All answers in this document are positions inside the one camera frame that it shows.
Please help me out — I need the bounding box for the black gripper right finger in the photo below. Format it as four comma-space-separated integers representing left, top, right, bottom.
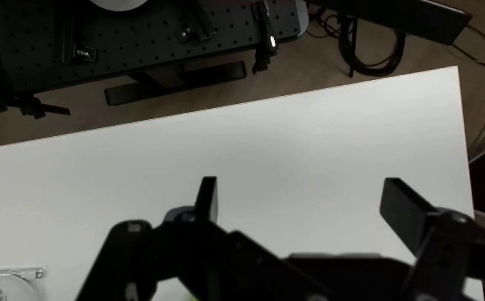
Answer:
380, 178, 485, 301

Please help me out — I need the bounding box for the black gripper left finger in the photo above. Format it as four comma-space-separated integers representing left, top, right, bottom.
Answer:
77, 176, 333, 301

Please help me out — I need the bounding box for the black flat stand foot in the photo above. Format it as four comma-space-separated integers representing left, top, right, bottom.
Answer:
104, 59, 249, 108

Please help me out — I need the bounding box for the black clamp with silver tip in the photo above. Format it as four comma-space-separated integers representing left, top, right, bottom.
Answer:
0, 53, 72, 121
249, 0, 281, 76

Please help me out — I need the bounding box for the black perforated breadboard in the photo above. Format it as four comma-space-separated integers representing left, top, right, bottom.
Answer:
0, 0, 311, 98

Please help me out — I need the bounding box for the black flat box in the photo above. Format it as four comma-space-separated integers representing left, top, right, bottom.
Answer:
308, 0, 473, 47

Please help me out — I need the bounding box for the black looped cable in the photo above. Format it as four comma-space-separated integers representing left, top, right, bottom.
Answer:
308, 11, 410, 79

